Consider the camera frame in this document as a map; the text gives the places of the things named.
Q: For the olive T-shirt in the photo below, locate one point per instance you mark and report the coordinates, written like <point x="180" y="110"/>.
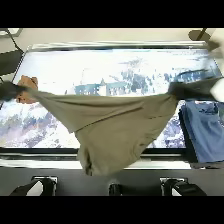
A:
<point x="113" y="133"/>

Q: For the orange garment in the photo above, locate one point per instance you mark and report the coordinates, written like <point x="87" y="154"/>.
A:
<point x="27" y="81"/>

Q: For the blue garment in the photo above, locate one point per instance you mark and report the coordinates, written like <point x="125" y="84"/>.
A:
<point x="206" y="133"/>

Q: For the black chair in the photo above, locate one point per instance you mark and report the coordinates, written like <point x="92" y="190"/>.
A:
<point x="9" y="61"/>

